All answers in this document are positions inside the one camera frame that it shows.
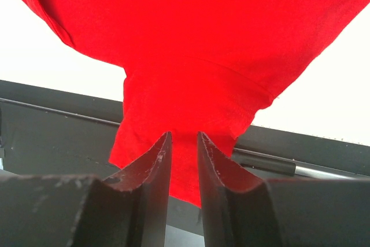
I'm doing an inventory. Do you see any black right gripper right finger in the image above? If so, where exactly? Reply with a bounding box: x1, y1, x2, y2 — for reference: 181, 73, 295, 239
197, 132, 283, 246

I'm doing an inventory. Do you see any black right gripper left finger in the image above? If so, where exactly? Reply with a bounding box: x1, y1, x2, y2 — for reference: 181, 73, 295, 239
102, 131, 173, 247

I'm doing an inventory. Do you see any red t shirt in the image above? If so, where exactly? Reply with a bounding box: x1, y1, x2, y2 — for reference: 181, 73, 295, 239
22, 0, 369, 206

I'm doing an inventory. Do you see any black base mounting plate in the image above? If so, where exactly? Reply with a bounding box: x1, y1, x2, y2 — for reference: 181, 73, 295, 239
1, 81, 369, 246

